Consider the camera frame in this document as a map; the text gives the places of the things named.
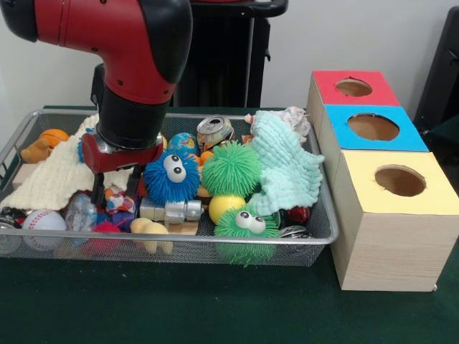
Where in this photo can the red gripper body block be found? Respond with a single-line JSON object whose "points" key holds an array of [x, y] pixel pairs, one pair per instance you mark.
{"points": [[122, 159]]}

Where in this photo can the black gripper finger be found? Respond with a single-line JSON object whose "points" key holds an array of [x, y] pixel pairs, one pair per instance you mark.
{"points": [[98, 188], [133, 181]]}

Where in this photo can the colourful patterned cloth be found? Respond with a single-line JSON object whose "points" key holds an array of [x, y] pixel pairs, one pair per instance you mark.
{"points": [[120, 200]]}

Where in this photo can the cream knitted cloth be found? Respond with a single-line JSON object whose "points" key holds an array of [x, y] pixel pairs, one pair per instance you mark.
{"points": [[54, 175]]}

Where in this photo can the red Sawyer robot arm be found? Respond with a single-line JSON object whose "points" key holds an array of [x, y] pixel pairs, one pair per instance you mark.
{"points": [[107, 36]]}

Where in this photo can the shallow grey mesh bin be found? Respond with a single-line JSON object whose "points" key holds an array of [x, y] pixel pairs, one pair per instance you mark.
{"points": [[315, 243]]}

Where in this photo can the wooden box with three holes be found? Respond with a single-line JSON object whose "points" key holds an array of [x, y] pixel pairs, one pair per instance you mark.
{"points": [[394, 251]]}

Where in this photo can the blue spiky googly-eyed ball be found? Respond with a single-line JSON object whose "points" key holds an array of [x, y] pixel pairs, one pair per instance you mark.
{"points": [[165, 186]]}

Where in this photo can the globe print ball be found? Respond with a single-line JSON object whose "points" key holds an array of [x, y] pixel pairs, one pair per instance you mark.
{"points": [[183, 143]]}

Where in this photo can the white baseball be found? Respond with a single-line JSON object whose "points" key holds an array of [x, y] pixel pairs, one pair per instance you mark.
{"points": [[43, 224]]}

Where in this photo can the orange mini basketball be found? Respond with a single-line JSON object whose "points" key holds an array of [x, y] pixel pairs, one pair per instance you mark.
{"points": [[55, 135]]}

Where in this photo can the yellow ball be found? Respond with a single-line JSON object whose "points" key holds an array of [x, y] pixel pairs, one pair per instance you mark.
{"points": [[224, 208]]}

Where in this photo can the crushed silver can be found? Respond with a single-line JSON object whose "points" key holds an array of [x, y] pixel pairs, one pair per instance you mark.
{"points": [[215, 130]]}

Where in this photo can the green spiky googly-eyed ball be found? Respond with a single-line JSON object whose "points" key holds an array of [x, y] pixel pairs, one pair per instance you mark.
{"points": [[240, 234]]}

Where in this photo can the dark green table cloth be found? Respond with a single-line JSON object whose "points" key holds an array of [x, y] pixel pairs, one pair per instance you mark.
{"points": [[448, 143], [215, 304]]}

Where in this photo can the mint knitted cloth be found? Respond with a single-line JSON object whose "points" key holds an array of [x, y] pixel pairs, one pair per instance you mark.
{"points": [[287, 168]]}

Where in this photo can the black upright panel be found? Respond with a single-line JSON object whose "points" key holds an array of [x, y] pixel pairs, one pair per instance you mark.
{"points": [[441, 71]]}

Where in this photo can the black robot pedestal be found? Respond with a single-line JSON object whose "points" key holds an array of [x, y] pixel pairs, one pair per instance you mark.
{"points": [[222, 53]]}

